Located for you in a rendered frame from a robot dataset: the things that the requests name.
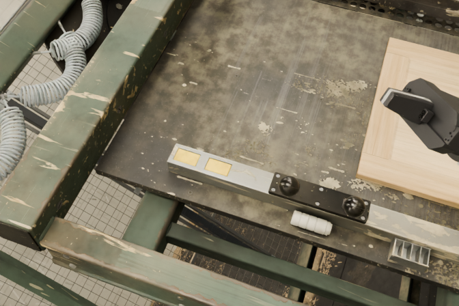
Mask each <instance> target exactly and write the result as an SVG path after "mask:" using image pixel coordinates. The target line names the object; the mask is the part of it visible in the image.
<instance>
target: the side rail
mask: <svg viewBox="0 0 459 306"><path fill-rule="evenodd" d="M40 244H41V246H42V247H45V248H47V249H48V251H49V253H50V254H51V255H52V256H53V259H52V261H53V263H54V264H56V265H58V266H62V267H64V268H67V269H70V270H73V271H75V272H77V273H81V274H82V275H86V276H88V277H91V278H94V279H97V280H99V281H102V282H105V283H107V284H110V285H113V286H115V287H118V288H121V289H123V290H126V291H129V292H132V293H134V294H137V295H139V296H142V297H145V298H148V299H150V300H153V301H156V302H158V303H161V304H164V305H167V306H310V305H306V304H304V303H301V302H298V301H295V300H292V299H290V298H287V297H284V296H281V295H278V294H275V293H273V292H269V291H267V290H264V289H261V288H258V287H255V286H253V285H250V284H248V283H244V282H242V281H239V280H236V279H232V278H231V277H227V276H225V275H221V274H218V273H216V272H213V271H211V270H207V269H205V268H202V267H199V266H196V265H194V264H190V263H188V262H184V261H182V260H179V259H176V258H173V257H171V256H168V255H165V254H162V253H159V252H157V251H153V250H151V249H147V248H145V247H142V246H139V245H136V244H134V243H131V242H128V241H125V240H122V239H120V238H116V237H114V236H111V235H108V234H105V233H102V232H99V231H97V230H94V229H91V228H88V227H85V226H83V225H79V224H77V223H74V222H72V221H68V220H65V219H63V218H60V217H55V220H54V221H53V223H52V225H51V226H50V228H49V229H48V231H47V233H46V234H45V236H44V238H43V239H42V241H40Z"/></svg>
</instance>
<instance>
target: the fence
mask: <svg viewBox="0 0 459 306"><path fill-rule="evenodd" d="M179 148H180V149H182V150H186V151H188V152H192V153H195V154H198V155H200V158H199V160H198V162H197V164H196V166H192V165H189V164H186V163H182V162H180V161H176V160H174V157H175V155H176V152H177V151H178V149H179ZM209 158H212V159H214V160H217V161H221V162H224V163H227V164H230V165H232V167H231V169H230V171H229V173H228V176H223V175H221V174H218V173H214V172H211V171H208V170H205V167H206V165H207V162H208V160H209ZM167 166H168V171H170V172H172V173H176V174H179V175H181V176H185V177H188V178H191V179H194V180H198V181H200V182H204V183H206V184H210V185H213V186H217V187H219V188H222V189H225V190H228V191H231V192H235V193H238V194H241V195H244V196H247V197H250V198H253V199H257V200H260V201H263V202H266V203H268V204H272V205H275V206H279V207H281V208H285V209H287V210H291V211H295V210H297V211H299V212H302V213H305V214H309V215H311V216H314V217H317V218H321V219H324V220H327V221H329V222H331V224H334V225H338V226H340V227H344V228H346V229H349V230H353V231H356V232H359V233H362V234H365V235H368V236H372V237H375V238H378V239H381V240H384V241H387V242H392V241H393V239H394V238H399V239H401V240H405V241H408V242H411V243H414V244H416V245H421V246H423V247H427V248H429V249H431V250H430V255H431V256H434V257H436V258H440V259H442V260H446V261H448V262H453V263H455V264H459V231H457V230H454V229H450V228H448V227H444V226H441V225H437V224H435V223H431V222H428V221H424V220H421V219H418V218H415V217H411V216H408V215H406V214H402V213H399V212H396V211H393V210H389V209H386V208H383V207H380V206H376V205H374V204H371V205H370V211H369V214H368V218H367V223H366V224H363V223H359V222H356V221H353V220H350V219H346V218H343V217H340V216H337V215H335V214H331V213H328V212H325V211H322V210H319V209H315V208H312V207H309V206H306V205H303V204H299V203H296V202H294V201H290V200H288V199H284V198H281V197H277V196H275V195H271V194H269V193H268V190H269V188H270V184H271V182H272V179H273V176H274V174H273V173H271V172H267V171H264V170H261V169H257V168H255V167H251V166H248V165H244V164H242V163H237V162H235V161H231V160H228V159H226V158H222V157H220V156H215V155H213V154H209V153H206V152H202V151H200V150H196V149H193V148H189V147H186V146H184V145H180V144H175V146H174V148H173V151H172V153H171V155H170V157H169V159H168V161H167Z"/></svg>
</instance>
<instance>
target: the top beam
mask: <svg viewBox="0 0 459 306"><path fill-rule="evenodd" d="M192 2H193V0H132V1H131V2H130V4H129V5H128V7H127V8H126V10H125V11H124V13H123V14H122V15H121V17H120V19H119V20H118V21H117V22H116V24H115V26H114V27H113V28H112V30H111V31H110V33H109V35H108V36H107V37H106V38H105V40H104V42H103V43H102V44H101V45H100V47H99V49H98V50H97V51H96V53H95V54H94V56H93V57H92V58H91V60H90V61H89V63H88V64H87V65H86V67H85V69H84V70H83V71H82V73H81V74H80V76H79V77H78V79H77V80H76V81H75V83H74V85H73V86H72V87H71V88H70V90H69V92H68V93H67V94H66V96H65V97H64V99H63V100H62V101H61V103H60V104H59V106H58V107H57V109H56V110H55V112H54V113H53V114H52V116H51V117H50V119H49V120H48V122H47V123H46V124H45V126H44V128H43V129H42V130H41V132H40V133H39V135H38V136H37V137H36V139H35V140H34V142H33V143H32V144H31V146H30V147H29V149H28V150H27V152H26V153H25V155H24V156H23V157H22V159H21V160H20V162H19V163H18V164H17V166H16V168H15V169H14V171H13V172H12V173H11V175H10V177H9V178H8V179H7V180H6V182H5V184H4V185H3V186H2V187H1V189H0V237H2V238H4V239H6V240H10V241H12V242H15V243H17V244H20V245H23V246H25V247H29V248H30V249H34V250H36V251H44V250H46V248H45V247H42V246H41V244H40V240H39V238H40V236H41V235H42V232H43V231H44V229H45V228H46V226H47V225H48V222H49V221H50V220H51V218H52V217H55V216H56V215H57V216H58V217H60V218H63V219H64V218H65V216H66V215H67V213H68V211H69V209H70V208H71V206H72V205H73V203H74V201H75V199H76V198H77V196H78V194H79V193H80V191H81V189H82V188H83V186H84V184H85V182H86V181H87V179H88V178H89V175H90V174H91V172H92V171H93V169H94V167H95V166H96V163H97V162H98V160H99V159H100V157H101V156H102V153H103V152H104V150H105V148H106V147H107V145H108V144H109V142H110V140H111V138H112V137H113V135H114V133H115V132H116V130H117V128H118V126H119V125H120V123H121V122H122V120H123V118H124V116H125V115H126V113H127V111H128V110H129V108H130V106H131V104H132V103H133V101H134V99H135V98H136V96H137V94H138V93H139V91H140V89H141V88H142V86H143V84H144V83H145V81H146V79H147V78H148V76H149V74H150V73H151V71H152V69H153V67H154V66H155V64H156V62H157V61H158V59H159V57H160V56H161V54H162V52H163V51H164V49H165V47H166V46H167V44H168V42H169V41H170V39H171V37H172V35H173V33H174V32H175V30H176V29H177V27H178V25H179V24H180V22H181V20H182V18H183V17H184V15H185V14H186V11H187V10H188V8H189V7H190V5H191V3H192Z"/></svg>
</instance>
